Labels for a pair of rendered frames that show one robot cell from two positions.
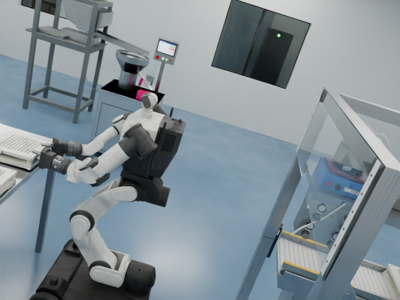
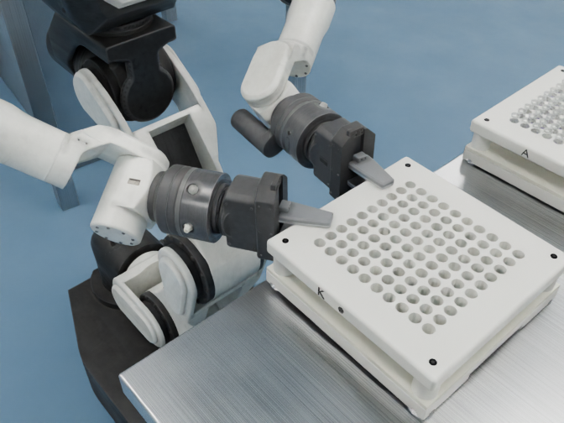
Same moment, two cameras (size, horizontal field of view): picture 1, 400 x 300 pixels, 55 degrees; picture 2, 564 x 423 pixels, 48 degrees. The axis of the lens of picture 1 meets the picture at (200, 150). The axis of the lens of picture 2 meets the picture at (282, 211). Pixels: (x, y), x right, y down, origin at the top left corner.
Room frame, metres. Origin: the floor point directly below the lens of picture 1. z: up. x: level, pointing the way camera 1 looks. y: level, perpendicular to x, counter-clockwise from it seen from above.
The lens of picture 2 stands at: (2.29, 1.24, 1.43)
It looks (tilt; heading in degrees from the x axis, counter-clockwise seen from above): 42 degrees down; 231
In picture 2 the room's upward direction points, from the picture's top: straight up
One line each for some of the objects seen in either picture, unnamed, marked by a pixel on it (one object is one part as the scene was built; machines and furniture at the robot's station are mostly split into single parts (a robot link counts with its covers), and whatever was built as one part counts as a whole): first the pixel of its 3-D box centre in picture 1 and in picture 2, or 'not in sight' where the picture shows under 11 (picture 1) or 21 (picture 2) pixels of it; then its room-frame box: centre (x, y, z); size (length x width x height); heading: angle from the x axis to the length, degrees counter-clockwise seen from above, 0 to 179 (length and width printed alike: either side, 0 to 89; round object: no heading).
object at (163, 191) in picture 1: (145, 186); (106, 49); (1.89, 0.23, 0.89); 0.28 x 0.13 x 0.18; 93
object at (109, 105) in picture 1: (127, 123); not in sight; (4.07, 0.88, 0.38); 0.63 x 0.57 x 0.76; 93
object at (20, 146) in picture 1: (20, 145); (416, 254); (1.86, 0.95, 0.91); 0.25 x 0.24 x 0.02; 3
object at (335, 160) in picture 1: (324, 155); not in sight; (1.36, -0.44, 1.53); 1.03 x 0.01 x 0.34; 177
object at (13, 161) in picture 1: (19, 153); (410, 282); (1.86, 0.94, 0.86); 0.24 x 0.24 x 0.02; 3
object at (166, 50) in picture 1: (162, 68); not in sight; (4.22, 0.68, 1.07); 0.23 x 0.10 x 0.62; 93
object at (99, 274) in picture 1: (110, 266); (169, 295); (1.89, 0.30, 0.28); 0.21 x 0.20 x 0.13; 93
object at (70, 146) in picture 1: (62, 147); (233, 211); (1.98, 0.76, 0.91); 0.12 x 0.10 x 0.13; 125
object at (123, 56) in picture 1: (135, 73); not in sight; (4.12, 0.93, 0.95); 0.49 x 0.36 x 0.38; 93
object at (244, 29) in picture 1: (259, 44); not in sight; (6.69, -0.41, 1.43); 1.38 x 0.01 x 1.16; 93
